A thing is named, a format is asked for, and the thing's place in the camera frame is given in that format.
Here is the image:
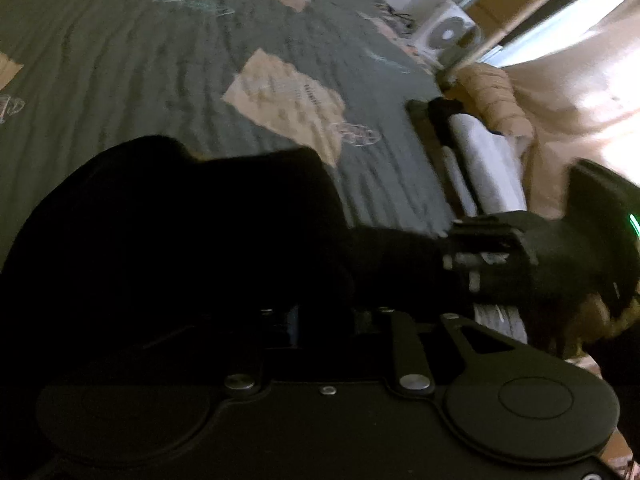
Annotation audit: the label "grey patchwork quilt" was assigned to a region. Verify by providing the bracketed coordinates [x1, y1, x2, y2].
[0, 0, 453, 271]

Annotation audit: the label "tan ribbed cushion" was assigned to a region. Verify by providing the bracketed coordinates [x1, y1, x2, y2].
[456, 62, 535, 140]

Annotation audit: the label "black cables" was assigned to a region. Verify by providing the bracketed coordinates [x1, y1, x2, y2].
[379, 2, 417, 27]

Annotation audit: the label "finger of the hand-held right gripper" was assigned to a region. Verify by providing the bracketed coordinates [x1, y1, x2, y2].
[440, 212, 538, 297]

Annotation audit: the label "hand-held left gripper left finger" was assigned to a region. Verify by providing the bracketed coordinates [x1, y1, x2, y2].
[220, 305, 303, 398]

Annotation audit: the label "black garment with pale label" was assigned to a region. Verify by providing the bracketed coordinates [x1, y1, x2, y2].
[0, 135, 453, 366]

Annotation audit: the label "person's right hand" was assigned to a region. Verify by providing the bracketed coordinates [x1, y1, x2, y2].
[555, 290, 640, 358]

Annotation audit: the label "dark olive folded garment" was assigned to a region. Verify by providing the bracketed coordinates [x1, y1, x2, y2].
[407, 97, 453, 201]

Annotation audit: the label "white box fan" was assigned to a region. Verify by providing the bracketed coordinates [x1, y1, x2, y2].
[412, 0, 482, 57]

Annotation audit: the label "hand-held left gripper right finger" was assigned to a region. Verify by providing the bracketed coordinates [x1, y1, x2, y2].
[350, 306, 556, 396]

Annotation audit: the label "beige curtain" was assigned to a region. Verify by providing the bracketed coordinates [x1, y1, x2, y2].
[500, 0, 640, 223]

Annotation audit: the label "black folded garment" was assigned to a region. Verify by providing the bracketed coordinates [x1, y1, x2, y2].
[427, 96, 467, 153]

